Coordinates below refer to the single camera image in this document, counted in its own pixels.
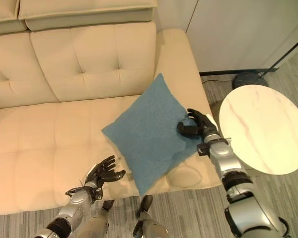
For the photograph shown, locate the beige sofa back cushion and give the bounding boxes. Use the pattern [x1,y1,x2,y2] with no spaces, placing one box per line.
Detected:
[18,0,157,32]
[0,0,30,36]

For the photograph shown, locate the black power cable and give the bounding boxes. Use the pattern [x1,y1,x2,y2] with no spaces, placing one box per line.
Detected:
[200,77,234,84]

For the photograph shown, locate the black floor lamp base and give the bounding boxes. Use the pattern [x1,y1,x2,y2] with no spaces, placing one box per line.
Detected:
[232,72,270,89]

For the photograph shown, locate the blue square cushion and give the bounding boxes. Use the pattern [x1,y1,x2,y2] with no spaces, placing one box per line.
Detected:
[101,73,209,197]

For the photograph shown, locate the silver robot leg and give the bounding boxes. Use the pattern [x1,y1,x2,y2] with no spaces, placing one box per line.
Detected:
[76,199,116,238]
[132,194,173,238]

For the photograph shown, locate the round white marble side table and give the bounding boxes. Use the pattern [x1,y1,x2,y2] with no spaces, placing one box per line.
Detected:
[219,84,298,175]

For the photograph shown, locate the beige tufted sofa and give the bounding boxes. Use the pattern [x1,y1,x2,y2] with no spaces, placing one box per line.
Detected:
[0,0,223,216]

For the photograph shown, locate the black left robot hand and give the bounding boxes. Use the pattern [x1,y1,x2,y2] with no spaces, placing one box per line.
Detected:
[85,155,126,188]

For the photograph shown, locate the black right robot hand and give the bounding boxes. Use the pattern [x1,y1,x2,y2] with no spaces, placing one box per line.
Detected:
[176,108,219,138]

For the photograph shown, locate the black floor lamp pole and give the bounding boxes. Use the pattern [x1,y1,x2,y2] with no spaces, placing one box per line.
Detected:
[262,31,298,76]

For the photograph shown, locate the silver left robot leg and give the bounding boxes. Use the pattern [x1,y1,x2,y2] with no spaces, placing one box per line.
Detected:
[76,199,116,238]

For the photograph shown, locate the silver right robot leg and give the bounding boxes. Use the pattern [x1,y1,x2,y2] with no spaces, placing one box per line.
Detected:
[132,194,173,238]

